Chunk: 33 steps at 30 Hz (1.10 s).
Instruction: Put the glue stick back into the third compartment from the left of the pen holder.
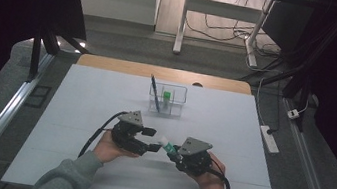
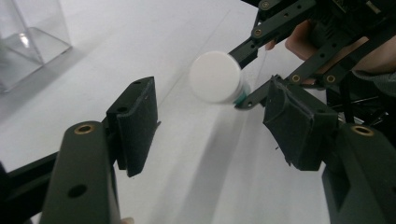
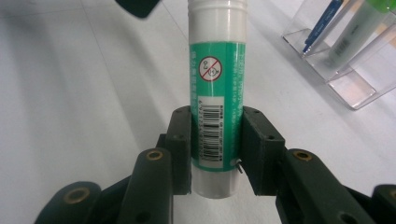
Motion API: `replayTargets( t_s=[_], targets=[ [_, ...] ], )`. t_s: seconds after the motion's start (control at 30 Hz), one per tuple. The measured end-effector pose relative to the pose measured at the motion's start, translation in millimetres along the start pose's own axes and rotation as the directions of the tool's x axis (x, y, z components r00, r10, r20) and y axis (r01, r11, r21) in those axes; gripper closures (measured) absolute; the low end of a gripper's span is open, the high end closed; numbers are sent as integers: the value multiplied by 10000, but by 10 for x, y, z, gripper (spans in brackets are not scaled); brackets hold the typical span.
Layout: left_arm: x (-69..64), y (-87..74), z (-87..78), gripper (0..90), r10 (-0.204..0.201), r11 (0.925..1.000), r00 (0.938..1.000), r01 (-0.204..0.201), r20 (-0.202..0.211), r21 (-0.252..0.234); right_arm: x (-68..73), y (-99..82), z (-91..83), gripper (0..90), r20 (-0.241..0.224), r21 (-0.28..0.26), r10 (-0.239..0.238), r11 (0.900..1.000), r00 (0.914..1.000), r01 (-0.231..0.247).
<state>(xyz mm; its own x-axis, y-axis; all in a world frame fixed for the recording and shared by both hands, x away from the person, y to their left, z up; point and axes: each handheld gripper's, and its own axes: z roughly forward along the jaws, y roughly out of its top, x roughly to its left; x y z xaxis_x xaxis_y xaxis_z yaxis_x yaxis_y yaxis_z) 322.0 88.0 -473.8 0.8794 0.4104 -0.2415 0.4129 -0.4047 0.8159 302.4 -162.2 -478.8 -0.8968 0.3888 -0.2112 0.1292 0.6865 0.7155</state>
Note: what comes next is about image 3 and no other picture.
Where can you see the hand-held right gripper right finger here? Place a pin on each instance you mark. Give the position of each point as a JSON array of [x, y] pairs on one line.
[[260, 149]]

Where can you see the blue pen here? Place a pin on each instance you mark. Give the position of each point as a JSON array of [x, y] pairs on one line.
[[322, 25]]

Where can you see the white and green glue stick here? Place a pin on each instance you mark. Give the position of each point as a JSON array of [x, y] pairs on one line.
[[218, 62]]

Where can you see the green highlighter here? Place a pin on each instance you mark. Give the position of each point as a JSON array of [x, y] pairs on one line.
[[355, 37]]

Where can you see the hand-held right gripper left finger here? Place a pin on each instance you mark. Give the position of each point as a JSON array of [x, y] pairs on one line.
[[181, 149]]

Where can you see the clear acrylic organizer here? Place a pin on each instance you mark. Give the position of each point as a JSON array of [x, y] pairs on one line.
[[355, 90]]

